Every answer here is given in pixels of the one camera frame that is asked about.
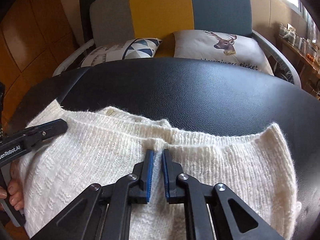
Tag person's left hand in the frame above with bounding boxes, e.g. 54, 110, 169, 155
0, 160, 24, 211

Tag grey yellow blue sofa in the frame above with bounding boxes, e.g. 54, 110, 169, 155
54, 0, 301, 86

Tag jars on table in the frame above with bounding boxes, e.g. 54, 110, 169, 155
279, 23, 319, 63

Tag cream knitted sweater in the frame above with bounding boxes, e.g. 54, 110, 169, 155
17, 100, 302, 240

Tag black leather ottoman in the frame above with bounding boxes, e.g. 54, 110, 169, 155
5, 58, 319, 239

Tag deer print pillow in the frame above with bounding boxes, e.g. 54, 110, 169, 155
174, 30, 273, 75

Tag geometric print pillow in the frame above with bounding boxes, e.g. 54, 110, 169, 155
81, 38, 162, 67

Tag wooden side table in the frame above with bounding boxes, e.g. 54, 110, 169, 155
274, 35, 319, 100

